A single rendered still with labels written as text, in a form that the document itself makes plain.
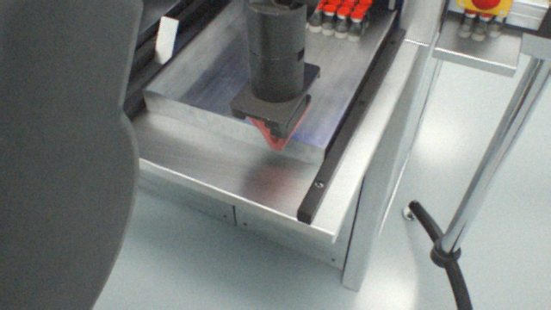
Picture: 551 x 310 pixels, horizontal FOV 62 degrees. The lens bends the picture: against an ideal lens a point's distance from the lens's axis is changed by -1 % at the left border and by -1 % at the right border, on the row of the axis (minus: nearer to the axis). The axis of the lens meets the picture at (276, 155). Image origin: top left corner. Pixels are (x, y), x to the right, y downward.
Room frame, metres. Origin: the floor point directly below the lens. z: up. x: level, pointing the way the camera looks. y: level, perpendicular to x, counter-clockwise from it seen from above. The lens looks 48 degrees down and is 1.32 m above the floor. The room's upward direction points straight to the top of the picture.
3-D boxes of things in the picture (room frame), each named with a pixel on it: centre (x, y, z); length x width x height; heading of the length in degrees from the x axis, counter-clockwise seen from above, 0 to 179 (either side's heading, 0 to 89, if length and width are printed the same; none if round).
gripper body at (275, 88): (0.39, 0.00, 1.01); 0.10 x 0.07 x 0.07; 155
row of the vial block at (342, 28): (0.68, -0.05, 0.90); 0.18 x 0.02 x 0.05; 66
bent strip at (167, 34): (0.56, 0.19, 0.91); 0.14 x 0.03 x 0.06; 154
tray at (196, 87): (0.58, -0.01, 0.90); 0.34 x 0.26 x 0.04; 156
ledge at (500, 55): (0.66, -0.34, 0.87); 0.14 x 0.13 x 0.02; 155
